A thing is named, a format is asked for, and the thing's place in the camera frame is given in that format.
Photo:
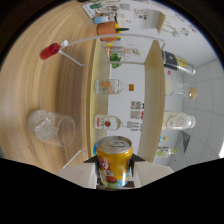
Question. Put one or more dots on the wooden wall shelf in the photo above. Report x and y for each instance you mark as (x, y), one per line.
(161, 20)

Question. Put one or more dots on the orange storage box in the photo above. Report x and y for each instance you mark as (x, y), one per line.
(108, 30)

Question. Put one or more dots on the black yellow silver canister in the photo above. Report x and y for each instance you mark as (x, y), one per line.
(178, 62)

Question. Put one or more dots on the ceiling air vent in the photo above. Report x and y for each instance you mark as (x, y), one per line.
(186, 141)

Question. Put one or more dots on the two-tier wooden shelf rack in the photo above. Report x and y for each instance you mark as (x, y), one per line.
(153, 100)

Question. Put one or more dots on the clear bottle red white label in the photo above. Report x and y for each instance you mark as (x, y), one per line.
(106, 122)

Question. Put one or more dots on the white flower vase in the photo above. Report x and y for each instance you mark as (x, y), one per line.
(173, 30)

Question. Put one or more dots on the yellow drink can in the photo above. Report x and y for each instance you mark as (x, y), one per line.
(114, 163)

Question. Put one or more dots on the clear bottle orange cap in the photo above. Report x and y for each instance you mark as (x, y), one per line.
(108, 86)

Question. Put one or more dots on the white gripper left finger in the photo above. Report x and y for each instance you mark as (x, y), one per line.
(81, 173)

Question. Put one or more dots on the clear bottle green cap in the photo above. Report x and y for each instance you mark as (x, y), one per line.
(165, 152)

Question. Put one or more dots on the glass jar cork lid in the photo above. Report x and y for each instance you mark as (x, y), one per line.
(181, 89)

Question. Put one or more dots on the red wall poster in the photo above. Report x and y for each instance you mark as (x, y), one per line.
(136, 115)

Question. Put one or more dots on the light blue cup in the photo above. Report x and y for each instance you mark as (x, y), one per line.
(100, 19)

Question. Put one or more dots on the multicolour wall poster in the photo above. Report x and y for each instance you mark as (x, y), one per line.
(135, 128)

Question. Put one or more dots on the green potted plant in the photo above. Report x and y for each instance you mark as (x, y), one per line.
(115, 60)

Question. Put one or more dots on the white tray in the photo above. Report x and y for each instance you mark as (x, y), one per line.
(90, 8)

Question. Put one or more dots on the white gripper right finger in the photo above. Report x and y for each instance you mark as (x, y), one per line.
(148, 171)

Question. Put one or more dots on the small red liquid bottle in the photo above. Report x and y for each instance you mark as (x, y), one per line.
(50, 51)

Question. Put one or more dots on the blue wall poster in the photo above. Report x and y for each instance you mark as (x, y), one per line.
(136, 105)

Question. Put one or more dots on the glass tumbler with ice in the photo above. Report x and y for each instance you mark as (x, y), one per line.
(50, 128)

